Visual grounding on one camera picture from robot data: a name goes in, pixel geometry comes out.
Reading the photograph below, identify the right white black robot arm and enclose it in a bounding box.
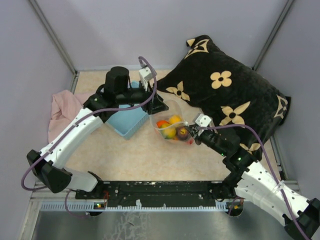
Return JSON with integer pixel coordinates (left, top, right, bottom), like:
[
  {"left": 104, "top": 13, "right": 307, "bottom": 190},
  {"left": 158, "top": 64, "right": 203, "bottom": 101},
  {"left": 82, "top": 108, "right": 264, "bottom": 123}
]
[{"left": 187, "top": 124, "right": 320, "bottom": 240}]

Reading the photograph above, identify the dark red apple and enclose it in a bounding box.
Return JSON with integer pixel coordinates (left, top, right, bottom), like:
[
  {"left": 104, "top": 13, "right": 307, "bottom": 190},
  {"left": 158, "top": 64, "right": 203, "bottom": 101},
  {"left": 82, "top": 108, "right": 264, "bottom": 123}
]
[{"left": 176, "top": 126, "right": 190, "bottom": 141}]

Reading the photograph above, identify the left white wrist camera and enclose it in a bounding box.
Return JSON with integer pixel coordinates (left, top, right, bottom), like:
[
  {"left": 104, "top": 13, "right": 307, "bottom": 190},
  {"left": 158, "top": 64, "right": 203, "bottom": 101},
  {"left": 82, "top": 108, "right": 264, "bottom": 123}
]
[{"left": 138, "top": 66, "right": 153, "bottom": 91}]

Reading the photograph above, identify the clear dotted zip bag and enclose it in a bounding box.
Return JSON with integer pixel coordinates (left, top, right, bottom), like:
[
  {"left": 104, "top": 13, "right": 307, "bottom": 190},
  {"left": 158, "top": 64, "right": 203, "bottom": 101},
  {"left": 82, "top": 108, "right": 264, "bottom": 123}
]
[{"left": 149, "top": 100, "right": 194, "bottom": 146}]

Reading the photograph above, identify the black floral pillow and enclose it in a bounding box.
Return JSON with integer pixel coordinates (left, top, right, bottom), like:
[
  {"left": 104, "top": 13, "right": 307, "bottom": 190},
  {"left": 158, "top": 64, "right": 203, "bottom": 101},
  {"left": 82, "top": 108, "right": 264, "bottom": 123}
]
[{"left": 157, "top": 35, "right": 291, "bottom": 160}]

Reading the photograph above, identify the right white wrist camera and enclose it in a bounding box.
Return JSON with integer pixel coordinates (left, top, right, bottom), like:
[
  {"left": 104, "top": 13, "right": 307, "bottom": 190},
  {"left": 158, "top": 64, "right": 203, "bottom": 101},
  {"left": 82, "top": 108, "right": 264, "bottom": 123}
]
[{"left": 194, "top": 113, "right": 212, "bottom": 127}]

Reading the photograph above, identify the pink cloth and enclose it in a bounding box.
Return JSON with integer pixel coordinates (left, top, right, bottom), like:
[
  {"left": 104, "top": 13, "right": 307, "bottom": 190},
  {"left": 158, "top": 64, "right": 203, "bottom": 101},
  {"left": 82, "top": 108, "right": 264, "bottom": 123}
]
[{"left": 47, "top": 90, "right": 93, "bottom": 143}]

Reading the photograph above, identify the purple cable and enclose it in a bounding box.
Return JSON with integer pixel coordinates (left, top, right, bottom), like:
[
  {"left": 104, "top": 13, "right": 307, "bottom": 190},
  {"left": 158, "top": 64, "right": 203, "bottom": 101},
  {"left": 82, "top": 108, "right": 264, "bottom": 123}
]
[
  {"left": 20, "top": 56, "right": 158, "bottom": 192},
  {"left": 197, "top": 124, "right": 312, "bottom": 240}
]

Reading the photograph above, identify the yellow lemon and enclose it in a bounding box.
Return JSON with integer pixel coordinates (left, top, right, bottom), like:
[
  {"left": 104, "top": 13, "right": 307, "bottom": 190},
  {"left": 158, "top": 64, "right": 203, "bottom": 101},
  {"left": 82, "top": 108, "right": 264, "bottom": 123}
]
[{"left": 168, "top": 115, "right": 184, "bottom": 125}]

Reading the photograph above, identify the green yellow mango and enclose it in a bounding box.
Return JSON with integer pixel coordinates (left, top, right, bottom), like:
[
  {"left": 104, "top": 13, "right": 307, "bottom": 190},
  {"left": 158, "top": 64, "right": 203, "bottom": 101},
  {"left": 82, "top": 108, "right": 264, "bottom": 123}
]
[{"left": 160, "top": 126, "right": 176, "bottom": 140}]

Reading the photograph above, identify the light blue plastic basket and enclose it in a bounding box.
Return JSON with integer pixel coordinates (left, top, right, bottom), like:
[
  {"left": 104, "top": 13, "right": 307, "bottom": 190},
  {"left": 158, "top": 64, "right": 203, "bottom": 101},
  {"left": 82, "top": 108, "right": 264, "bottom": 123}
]
[{"left": 105, "top": 81, "right": 150, "bottom": 140}]

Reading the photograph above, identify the white slotted cable duct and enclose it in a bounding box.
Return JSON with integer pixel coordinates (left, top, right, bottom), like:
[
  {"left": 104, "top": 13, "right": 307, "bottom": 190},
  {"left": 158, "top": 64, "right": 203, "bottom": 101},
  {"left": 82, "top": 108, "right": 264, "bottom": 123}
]
[{"left": 39, "top": 200, "right": 229, "bottom": 213}]

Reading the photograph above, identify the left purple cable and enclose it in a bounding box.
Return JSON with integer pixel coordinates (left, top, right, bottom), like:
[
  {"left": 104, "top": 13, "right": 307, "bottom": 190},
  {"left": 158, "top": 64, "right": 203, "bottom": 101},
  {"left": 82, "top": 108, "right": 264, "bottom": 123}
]
[{"left": 20, "top": 56, "right": 158, "bottom": 192}]

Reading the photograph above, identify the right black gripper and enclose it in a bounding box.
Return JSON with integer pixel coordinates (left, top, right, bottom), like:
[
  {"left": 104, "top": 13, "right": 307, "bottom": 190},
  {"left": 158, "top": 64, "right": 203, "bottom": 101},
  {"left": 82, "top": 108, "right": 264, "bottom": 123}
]
[{"left": 184, "top": 123, "right": 228, "bottom": 157}]

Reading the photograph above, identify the orange fruit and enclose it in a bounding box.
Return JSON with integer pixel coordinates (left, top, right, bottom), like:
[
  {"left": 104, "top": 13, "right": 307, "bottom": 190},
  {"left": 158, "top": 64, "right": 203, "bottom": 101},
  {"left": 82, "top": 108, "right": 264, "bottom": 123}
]
[{"left": 156, "top": 120, "right": 169, "bottom": 128}]

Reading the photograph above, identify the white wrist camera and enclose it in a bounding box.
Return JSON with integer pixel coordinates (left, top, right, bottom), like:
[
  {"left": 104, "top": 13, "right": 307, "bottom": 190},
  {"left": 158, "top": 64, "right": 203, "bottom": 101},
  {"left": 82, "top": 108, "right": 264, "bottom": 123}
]
[
  {"left": 194, "top": 113, "right": 212, "bottom": 127},
  {"left": 138, "top": 66, "right": 153, "bottom": 91}
]

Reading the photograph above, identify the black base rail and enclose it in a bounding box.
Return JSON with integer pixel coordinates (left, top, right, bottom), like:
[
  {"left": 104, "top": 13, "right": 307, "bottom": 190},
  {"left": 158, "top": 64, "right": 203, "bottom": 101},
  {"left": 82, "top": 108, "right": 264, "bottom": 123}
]
[{"left": 75, "top": 181, "right": 236, "bottom": 208}]

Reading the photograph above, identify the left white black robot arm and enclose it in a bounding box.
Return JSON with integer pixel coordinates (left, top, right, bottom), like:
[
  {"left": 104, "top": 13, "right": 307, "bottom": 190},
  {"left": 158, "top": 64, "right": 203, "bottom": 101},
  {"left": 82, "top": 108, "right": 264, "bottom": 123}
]
[{"left": 26, "top": 65, "right": 168, "bottom": 199}]

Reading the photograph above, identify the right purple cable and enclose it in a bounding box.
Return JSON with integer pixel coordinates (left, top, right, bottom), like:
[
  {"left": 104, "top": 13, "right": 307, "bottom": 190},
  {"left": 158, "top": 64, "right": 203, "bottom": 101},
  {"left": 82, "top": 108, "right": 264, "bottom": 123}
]
[{"left": 197, "top": 124, "right": 312, "bottom": 240}]

